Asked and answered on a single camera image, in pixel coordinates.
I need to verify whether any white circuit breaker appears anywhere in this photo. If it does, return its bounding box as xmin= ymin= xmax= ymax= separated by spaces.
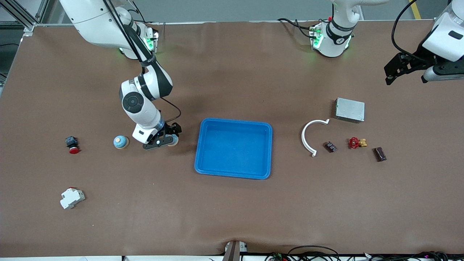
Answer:
xmin=60 ymin=187 xmax=86 ymax=210

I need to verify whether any white half-ring pipe clamp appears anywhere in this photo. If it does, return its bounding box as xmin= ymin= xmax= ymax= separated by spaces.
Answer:
xmin=301 ymin=119 xmax=330 ymax=157

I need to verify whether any aluminium frame post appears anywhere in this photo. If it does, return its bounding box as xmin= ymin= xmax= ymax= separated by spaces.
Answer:
xmin=0 ymin=0 xmax=49 ymax=33

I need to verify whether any looped black cable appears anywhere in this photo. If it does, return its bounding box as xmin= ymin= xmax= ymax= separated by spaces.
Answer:
xmin=287 ymin=245 xmax=341 ymax=261

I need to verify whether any red black emergency stop button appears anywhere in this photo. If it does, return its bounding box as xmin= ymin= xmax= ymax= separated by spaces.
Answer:
xmin=65 ymin=136 xmax=80 ymax=154

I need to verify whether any brown table cover mat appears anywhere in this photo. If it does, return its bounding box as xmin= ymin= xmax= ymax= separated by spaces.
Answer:
xmin=0 ymin=20 xmax=464 ymax=257

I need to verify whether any grey metal edge bracket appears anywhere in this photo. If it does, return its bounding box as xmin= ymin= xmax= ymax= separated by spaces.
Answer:
xmin=222 ymin=241 xmax=249 ymax=261

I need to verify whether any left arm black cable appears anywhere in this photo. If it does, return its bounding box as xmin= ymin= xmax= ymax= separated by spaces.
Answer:
xmin=391 ymin=0 xmax=421 ymax=60

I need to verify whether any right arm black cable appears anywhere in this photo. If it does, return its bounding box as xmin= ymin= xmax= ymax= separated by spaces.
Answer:
xmin=103 ymin=0 xmax=182 ymax=124

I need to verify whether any blue plastic tray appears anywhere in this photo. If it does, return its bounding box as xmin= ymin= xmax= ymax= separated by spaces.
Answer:
xmin=194 ymin=118 xmax=273 ymax=180

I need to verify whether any black base cable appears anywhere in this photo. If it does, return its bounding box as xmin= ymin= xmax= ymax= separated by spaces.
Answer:
xmin=277 ymin=17 xmax=316 ymax=37

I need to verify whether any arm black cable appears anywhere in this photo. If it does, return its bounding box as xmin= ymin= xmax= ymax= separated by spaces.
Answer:
xmin=391 ymin=0 xmax=421 ymax=60
xmin=103 ymin=0 xmax=182 ymax=124

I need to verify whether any silver metal box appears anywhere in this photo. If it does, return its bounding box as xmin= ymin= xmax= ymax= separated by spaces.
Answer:
xmin=334 ymin=98 xmax=365 ymax=124

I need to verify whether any black cable bundle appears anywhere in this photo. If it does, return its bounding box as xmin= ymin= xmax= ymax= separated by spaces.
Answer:
xmin=341 ymin=251 xmax=464 ymax=261

